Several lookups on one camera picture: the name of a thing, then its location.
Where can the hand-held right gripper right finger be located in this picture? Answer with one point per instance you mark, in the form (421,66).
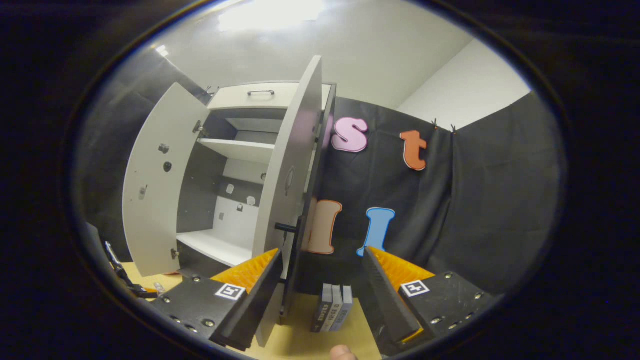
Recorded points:
(382,295)

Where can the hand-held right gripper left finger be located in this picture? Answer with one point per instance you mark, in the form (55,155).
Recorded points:
(260,295)

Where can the watermelon pattern coaster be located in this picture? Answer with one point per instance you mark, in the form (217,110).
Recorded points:
(172,273)

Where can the white cabinet door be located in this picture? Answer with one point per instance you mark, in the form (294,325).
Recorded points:
(285,150)
(155,200)

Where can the white and grey cabinet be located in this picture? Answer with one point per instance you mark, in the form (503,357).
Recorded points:
(200,200)

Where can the white cabinet shelf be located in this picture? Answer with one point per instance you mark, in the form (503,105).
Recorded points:
(235,149)

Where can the dark grey book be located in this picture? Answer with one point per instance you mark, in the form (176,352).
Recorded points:
(319,312)

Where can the black backdrop cloth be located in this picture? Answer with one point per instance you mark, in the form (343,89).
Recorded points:
(450,210)

